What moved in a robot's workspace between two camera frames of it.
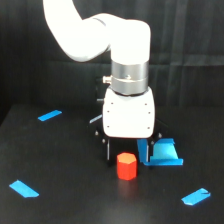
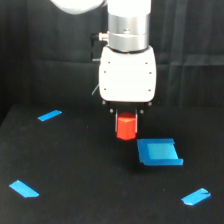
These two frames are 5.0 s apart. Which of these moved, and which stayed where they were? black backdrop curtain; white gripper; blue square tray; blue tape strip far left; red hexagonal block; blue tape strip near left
Moved: red hexagonal block; white gripper
Stayed: blue tape strip far left; blue square tray; black backdrop curtain; blue tape strip near left
